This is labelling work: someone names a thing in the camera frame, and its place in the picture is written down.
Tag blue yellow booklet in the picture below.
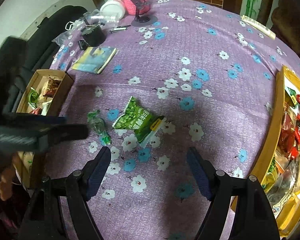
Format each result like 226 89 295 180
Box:
71 47 117 74

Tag metal nail clipper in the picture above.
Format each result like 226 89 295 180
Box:
109 25 130 33

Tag white flat box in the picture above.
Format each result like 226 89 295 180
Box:
241 15 276 40

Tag purple floral tablecloth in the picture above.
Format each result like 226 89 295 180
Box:
47 0 300 239

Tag white round jar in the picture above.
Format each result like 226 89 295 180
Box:
100 0 126 20

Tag yellow snack box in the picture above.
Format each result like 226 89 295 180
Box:
251 66 300 237

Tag pale green white packet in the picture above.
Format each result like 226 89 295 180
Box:
41 98 52 116

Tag left hand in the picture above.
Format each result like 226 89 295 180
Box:
0 152 19 201

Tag large green pea packet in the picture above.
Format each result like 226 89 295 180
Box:
112 96 166 148

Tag brown cardboard box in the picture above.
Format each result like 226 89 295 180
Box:
16 69 74 116

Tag dark red packet in box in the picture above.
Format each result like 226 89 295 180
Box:
41 77 61 98

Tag green wrapped candy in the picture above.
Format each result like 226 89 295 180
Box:
87 110 111 146

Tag black phone stand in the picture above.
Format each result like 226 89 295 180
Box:
130 0 158 27

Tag small black tag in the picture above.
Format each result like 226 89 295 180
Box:
78 40 89 51

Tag black cup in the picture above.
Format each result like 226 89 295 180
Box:
81 25 106 47

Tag green pea snack packet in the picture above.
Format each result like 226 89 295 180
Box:
27 87 39 109

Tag black chair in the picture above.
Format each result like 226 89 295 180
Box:
4 5 87 113

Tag clear plastic bag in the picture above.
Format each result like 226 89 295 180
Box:
52 9 120 46

